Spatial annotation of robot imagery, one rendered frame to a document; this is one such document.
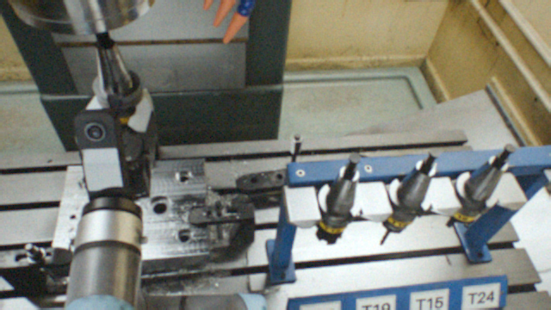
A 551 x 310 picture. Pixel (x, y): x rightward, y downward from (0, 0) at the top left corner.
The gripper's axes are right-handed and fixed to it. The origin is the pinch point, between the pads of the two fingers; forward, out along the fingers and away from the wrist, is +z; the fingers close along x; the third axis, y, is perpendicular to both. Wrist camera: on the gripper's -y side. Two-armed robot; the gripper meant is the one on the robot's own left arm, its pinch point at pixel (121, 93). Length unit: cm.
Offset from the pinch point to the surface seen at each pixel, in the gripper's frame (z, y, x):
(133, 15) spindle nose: -6.4, -17.6, 5.3
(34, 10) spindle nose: -8.1, -19.4, -3.6
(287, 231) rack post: -12.8, 23.2, 25.0
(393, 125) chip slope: 40, 58, 72
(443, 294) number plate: -23, 35, 56
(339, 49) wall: 81, 60, 63
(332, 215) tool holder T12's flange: -18.7, 7.8, 29.1
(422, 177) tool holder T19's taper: -17.2, 1.6, 41.0
